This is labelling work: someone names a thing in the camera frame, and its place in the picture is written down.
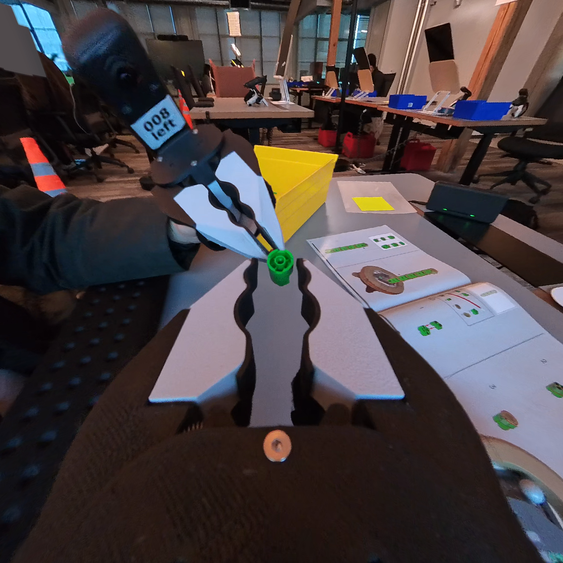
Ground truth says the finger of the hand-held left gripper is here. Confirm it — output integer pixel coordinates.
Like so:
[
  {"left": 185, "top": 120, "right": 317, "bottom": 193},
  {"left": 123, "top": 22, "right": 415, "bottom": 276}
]
[
  {"left": 215, "top": 151, "right": 286, "bottom": 252},
  {"left": 173, "top": 183, "right": 270, "bottom": 260}
]

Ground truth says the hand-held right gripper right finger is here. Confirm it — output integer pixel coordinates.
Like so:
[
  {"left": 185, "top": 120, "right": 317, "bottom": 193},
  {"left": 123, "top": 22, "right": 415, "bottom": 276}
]
[{"left": 290, "top": 258, "right": 406, "bottom": 427}]

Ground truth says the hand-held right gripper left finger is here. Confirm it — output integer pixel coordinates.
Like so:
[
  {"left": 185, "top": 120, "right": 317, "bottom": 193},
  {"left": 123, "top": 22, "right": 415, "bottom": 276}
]
[{"left": 148, "top": 258, "right": 260, "bottom": 427}]

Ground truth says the yellow plastic bin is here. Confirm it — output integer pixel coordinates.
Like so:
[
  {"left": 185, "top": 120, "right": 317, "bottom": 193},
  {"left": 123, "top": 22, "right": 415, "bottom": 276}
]
[{"left": 253, "top": 145, "right": 340, "bottom": 243}]

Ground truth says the green round brick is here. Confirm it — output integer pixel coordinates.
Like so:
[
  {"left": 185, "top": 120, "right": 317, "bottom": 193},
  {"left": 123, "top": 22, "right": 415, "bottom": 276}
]
[{"left": 266, "top": 248, "right": 294, "bottom": 287}]

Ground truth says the person's left forearm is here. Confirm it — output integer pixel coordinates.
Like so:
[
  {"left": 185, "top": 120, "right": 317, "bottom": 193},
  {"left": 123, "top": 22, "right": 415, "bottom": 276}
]
[{"left": 0, "top": 184, "right": 201, "bottom": 296}]

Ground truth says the grey desk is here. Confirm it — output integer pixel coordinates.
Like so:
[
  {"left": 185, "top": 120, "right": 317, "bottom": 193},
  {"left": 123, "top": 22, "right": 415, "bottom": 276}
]
[{"left": 157, "top": 172, "right": 563, "bottom": 428}]

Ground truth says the orange traffic cone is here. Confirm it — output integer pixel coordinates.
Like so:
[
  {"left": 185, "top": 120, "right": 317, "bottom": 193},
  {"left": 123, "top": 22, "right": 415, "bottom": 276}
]
[
  {"left": 19, "top": 136, "right": 68, "bottom": 198},
  {"left": 176, "top": 89, "right": 195, "bottom": 131}
]

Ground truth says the grey table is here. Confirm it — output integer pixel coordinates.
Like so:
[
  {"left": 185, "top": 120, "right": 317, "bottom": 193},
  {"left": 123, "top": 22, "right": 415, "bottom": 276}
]
[{"left": 188, "top": 96, "right": 316, "bottom": 147}]

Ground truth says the brown cardboard box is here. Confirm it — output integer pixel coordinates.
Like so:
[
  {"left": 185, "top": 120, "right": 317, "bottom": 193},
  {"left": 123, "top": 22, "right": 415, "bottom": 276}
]
[{"left": 208, "top": 58, "right": 257, "bottom": 99}]

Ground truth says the instruction booklet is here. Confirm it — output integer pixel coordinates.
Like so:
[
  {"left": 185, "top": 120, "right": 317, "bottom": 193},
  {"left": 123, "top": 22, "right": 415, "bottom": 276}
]
[{"left": 306, "top": 225, "right": 563, "bottom": 473}]

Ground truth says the white black handheld scanner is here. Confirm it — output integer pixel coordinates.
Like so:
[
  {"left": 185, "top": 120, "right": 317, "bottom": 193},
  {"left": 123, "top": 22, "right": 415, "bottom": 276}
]
[{"left": 243, "top": 75, "right": 270, "bottom": 107}]

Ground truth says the black office chair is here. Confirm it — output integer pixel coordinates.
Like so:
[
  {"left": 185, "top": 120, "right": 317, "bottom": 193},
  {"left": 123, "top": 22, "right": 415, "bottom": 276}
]
[
  {"left": 37, "top": 52, "right": 138, "bottom": 183},
  {"left": 476, "top": 122, "right": 563, "bottom": 204}
]

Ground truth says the yellow sticky note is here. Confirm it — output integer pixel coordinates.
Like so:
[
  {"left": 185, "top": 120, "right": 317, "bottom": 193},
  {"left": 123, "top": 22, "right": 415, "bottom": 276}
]
[{"left": 351, "top": 196, "right": 396, "bottom": 212}]

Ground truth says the black studded mat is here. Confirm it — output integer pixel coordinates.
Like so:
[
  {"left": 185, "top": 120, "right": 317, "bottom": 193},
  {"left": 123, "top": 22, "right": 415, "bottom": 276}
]
[{"left": 0, "top": 274, "right": 171, "bottom": 563}]

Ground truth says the black pole stand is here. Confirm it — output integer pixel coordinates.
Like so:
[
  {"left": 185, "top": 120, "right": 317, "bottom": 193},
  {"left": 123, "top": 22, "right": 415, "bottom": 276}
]
[{"left": 335, "top": 0, "right": 359, "bottom": 155}]

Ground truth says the blue plastic bin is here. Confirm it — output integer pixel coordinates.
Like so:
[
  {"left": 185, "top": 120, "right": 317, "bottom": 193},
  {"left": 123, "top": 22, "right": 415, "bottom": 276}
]
[
  {"left": 452, "top": 99, "right": 514, "bottom": 121},
  {"left": 388, "top": 93, "right": 428, "bottom": 111}
]

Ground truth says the black box device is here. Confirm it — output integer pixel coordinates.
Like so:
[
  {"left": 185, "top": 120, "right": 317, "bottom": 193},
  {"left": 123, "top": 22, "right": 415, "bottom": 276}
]
[{"left": 425, "top": 181, "right": 512, "bottom": 226}]

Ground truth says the long wooden table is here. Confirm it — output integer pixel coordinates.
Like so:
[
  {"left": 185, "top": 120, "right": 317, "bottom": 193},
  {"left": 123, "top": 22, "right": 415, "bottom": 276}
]
[{"left": 311, "top": 94, "right": 549, "bottom": 186}]

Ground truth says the clear acrylic stand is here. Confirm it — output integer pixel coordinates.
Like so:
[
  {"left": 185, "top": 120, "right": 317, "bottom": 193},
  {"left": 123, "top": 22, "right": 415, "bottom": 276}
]
[{"left": 421, "top": 89, "right": 455, "bottom": 117}]

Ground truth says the round tan-rimmed model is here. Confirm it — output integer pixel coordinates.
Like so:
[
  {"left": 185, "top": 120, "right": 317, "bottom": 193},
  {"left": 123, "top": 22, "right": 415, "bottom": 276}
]
[{"left": 479, "top": 434, "right": 563, "bottom": 563}]

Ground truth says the tan board stand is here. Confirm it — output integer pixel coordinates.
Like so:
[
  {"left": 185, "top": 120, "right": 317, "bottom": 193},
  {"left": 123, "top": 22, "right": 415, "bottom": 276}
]
[{"left": 428, "top": 60, "right": 461, "bottom": 96}]

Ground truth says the black monitor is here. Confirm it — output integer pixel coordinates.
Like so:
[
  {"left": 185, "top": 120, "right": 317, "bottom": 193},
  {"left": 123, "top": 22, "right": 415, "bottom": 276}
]
[{"left": 423, "top": 22, "right": 455, "bottom": 65}]

